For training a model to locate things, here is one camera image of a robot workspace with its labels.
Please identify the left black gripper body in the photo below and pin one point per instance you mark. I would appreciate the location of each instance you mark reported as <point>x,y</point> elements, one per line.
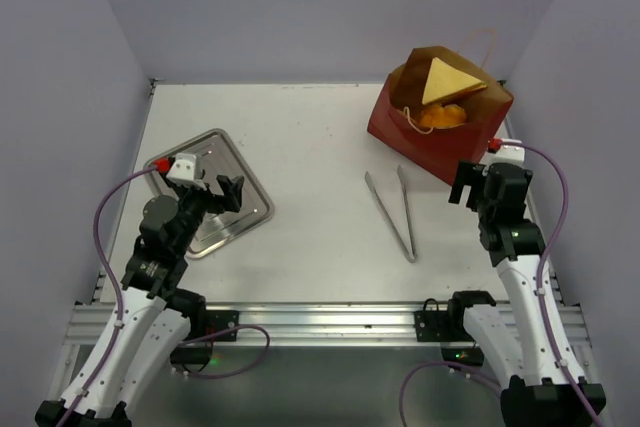
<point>215,194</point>

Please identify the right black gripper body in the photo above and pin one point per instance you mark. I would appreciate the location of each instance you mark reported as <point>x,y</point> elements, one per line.
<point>476,183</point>

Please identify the sugared round fake bun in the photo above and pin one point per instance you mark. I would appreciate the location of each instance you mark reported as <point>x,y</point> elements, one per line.
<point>439,116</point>

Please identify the red brown paper bag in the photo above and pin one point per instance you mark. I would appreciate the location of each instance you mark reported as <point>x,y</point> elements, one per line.
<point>395,115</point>

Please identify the fake triangle sandwich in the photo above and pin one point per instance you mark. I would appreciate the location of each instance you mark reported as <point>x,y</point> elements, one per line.
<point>445,82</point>

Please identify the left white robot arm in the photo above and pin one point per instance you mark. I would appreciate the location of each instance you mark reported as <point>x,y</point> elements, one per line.
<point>152,315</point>

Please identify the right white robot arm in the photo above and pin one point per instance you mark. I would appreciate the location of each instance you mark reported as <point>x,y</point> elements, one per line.
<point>541,381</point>

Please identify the stainless steel tray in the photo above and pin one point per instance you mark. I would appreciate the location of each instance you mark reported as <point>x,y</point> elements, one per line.
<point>219,156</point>

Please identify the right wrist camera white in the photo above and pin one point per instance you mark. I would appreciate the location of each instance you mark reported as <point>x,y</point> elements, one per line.
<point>506,151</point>

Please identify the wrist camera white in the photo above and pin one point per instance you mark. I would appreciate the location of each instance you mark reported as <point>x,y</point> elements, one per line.
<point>506,151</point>
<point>180,169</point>

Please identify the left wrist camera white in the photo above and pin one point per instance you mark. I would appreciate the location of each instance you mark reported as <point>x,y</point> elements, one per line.
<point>180,169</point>

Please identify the aluminium mounting rail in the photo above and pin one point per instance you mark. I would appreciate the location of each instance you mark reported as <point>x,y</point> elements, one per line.
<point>312,325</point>

